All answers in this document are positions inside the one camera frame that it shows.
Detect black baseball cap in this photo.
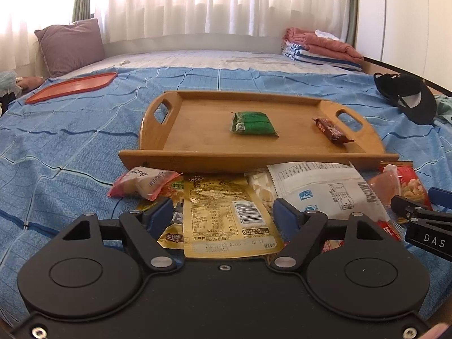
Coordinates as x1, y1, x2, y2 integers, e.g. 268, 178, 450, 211
373, 73, 437, 125

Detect white cloth on blanket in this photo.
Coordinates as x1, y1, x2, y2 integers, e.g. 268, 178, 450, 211
314, 29, 341, 41

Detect red cashew nut bag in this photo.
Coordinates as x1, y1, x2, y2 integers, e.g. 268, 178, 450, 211
379, 162, 432, 210

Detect clear pack white candies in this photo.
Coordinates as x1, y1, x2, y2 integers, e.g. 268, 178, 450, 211
245, 169, 277, 215

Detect pink pastry packet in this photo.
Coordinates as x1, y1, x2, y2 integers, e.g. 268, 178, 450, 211
107, 166, 180, 201

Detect orange plastic tray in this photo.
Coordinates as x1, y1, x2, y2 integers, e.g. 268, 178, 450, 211
25, 72, 118, 104

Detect green drape curtain right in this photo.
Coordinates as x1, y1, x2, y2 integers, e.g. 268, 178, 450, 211
345, 0, 358, 46

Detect folded salmon blanket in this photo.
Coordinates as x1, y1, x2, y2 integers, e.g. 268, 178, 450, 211
283, 27, 364, 64

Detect gold foil snack pouch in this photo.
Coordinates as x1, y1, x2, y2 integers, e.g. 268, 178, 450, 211
183, 175, 284, 259

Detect folded blue striped towel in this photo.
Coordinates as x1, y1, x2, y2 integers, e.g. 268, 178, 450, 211
282, 41, 362, 72

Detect light blue crumpled cloth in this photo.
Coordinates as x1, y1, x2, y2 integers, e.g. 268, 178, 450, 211
0, 70, 21, 97

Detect red Biscoff cookie pack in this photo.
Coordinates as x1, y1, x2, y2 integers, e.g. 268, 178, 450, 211
377, 221, 401, 241

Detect teal garment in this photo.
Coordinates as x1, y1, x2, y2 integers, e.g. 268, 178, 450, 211
435, 94, 452, 125

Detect brown chocolate bar wrapper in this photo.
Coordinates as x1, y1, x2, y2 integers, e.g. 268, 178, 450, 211
313, 118, 355, 145

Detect white sheer curtain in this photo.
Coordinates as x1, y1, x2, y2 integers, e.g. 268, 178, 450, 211
1, 0, 349, 70

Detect pink jelly cup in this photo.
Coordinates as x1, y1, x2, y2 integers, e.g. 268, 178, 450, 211
368, 164, 401, 206

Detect yellow black chinese snack pouch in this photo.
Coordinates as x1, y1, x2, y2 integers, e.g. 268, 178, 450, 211
137, 176, 184, 250

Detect green pea snack packet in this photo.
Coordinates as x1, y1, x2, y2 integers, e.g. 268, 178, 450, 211
231, 111, 277, 136

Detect red cracker packet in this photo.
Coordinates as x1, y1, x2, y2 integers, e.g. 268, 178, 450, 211
280, 240, 344, 259

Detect wooden serving tray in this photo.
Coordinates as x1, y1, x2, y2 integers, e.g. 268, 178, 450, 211
119, 90, 398, 173

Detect mauve pillow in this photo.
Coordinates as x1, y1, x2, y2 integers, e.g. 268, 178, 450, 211
34, 18, 106, 77

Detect large white snack bag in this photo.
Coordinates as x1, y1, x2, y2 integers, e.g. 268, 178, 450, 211
267, 162, 390, 222

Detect blue plaid bedsheet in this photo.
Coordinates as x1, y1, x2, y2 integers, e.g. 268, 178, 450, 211
1, 68, 451, 325

